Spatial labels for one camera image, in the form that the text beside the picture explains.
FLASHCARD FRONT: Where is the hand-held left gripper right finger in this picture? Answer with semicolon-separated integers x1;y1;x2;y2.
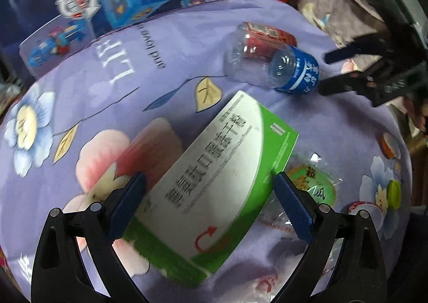
272;171;390;303

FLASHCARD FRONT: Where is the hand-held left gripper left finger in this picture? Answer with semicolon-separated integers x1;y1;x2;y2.
31;171;149;303

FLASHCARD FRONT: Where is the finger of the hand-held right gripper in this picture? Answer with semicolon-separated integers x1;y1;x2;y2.
324;33;392;65
317;69;382;96

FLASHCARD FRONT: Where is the red soda can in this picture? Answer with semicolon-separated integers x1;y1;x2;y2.
238;22;297;48

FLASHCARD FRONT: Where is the white green medicine box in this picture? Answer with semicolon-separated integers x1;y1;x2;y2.
122;90;299;288

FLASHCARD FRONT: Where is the clear bottle with blue label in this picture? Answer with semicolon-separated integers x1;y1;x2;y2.
223;24;321;94

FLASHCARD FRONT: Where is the green round lid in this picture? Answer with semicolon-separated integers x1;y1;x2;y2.
386;179;402;210

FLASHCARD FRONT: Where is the person's right hand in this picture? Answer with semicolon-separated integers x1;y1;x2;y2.
401;96;428;138

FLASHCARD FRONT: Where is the green snack packet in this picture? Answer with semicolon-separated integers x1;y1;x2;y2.
286;153;342;205

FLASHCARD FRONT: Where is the red white round container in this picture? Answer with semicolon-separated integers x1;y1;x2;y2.
348;200;385;240

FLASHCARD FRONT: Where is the purple floral tablecloth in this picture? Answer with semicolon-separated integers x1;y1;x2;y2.
0;0;413;303

